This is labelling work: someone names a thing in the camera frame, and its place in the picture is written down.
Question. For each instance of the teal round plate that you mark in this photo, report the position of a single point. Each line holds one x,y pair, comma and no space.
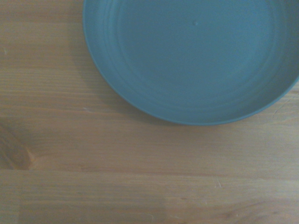
191,58

